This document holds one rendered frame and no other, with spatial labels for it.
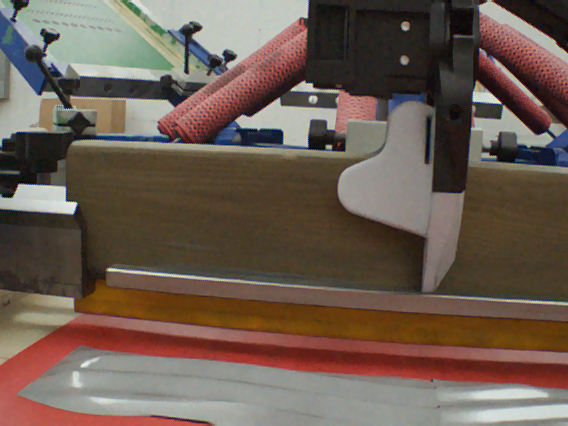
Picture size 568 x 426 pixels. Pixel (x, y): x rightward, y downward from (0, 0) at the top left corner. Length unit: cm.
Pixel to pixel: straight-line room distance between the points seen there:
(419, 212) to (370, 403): 9
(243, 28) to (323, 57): 428
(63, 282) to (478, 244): 22
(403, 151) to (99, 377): 17
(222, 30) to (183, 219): 429
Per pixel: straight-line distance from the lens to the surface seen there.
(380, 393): 30
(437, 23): 32
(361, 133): 62
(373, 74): 32
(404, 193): 32
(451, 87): 31
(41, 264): 38
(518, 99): 141
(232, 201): 35
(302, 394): 29
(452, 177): 31
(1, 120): 525
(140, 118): 476
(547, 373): 37
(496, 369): 36
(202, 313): 38
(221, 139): 98
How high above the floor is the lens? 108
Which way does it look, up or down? 8 degrees down
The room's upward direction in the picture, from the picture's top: 3 degrees clockwise
